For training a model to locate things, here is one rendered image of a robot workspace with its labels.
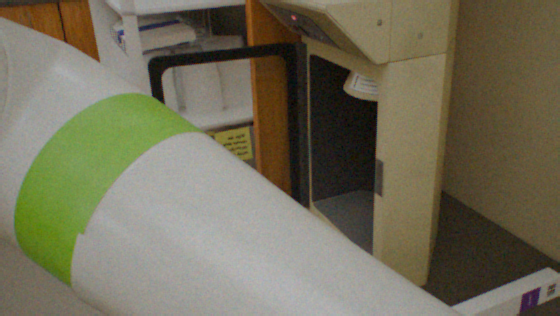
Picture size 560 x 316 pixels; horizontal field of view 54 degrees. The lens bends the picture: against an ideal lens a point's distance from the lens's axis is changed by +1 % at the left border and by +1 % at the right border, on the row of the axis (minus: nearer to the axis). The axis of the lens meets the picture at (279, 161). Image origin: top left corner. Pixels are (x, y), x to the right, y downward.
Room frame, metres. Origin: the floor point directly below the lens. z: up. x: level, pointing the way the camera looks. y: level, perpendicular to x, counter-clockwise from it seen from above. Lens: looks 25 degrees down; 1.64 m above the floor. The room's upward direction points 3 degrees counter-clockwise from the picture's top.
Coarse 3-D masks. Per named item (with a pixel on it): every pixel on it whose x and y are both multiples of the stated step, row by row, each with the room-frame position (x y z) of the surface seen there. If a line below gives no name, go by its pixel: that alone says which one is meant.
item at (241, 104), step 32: (224, 64) 1.08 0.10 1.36; (256, 64) 1.10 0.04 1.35; (192, 96) 1.06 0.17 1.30; (224, 96) 1.08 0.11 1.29; (256, 96) 1.09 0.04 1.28; (224, 128) 1.07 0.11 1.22; (256, 128) 1.09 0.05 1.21; (256, 160) 1.09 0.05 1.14; (288, 160) 1.11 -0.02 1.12; (288, 192) 1.11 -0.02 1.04
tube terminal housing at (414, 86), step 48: (432, 0) 0.87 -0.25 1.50; (432, 48) 0.87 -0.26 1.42; (384, 96) 0.85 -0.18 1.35; (432, 96) 0.88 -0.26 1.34; (384, 144) 0.85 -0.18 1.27; (432, 144) 0.88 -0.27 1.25; (384, 192) 0.84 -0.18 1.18; (432, 192) 0.88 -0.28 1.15; (384, 240) 0.84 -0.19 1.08; (432, 240) 0.95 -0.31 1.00
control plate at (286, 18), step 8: (272, 8) 1.05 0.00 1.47; (280, 8) 1.00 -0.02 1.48; (280, 16) 1.06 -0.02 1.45; (288, 16) 1.01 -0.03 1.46; (296, 16) 0.96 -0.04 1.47; (304, 16) 0.91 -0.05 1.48; (296, 24) 1.01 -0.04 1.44; (304, 24) 0.96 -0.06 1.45; (312, 24) 0.92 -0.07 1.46; (312, 32) 0.97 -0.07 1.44; (320, 32) 0.92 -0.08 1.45; (320, 40) 0.98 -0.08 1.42; (328, 40) 0.93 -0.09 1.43
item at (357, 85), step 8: (352, 72) 1.00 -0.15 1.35; (352, 80) 0.99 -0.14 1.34; (360, 80) 0.97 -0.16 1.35; (368, 80) 0.95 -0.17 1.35; (344, 88) 1.01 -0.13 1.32; (352, 88) 0.97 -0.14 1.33; (360, 88) 0.96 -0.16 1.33; (368, 88) 0.95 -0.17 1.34; (376, 88) 0.94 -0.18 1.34; (360, 96) 0.95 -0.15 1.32; (368, 96) 0.94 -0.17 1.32; (376, 96) 0.93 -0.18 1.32
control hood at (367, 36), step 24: (264, 0) 1.05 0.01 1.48; (288, 0) 0.92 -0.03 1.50; (312, 0) 0.85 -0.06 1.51; (336, 0) 0.84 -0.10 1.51; (360, 0) 0.83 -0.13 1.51; (384, 0) 0.84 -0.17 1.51; (336, 24) 0.81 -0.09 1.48; (360, 24) 0.82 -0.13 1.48; (384, 24) 0.84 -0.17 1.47; (336, 48) 0.94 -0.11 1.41; (360, 48) 0.82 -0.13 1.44; (384, 48) 0.84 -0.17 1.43
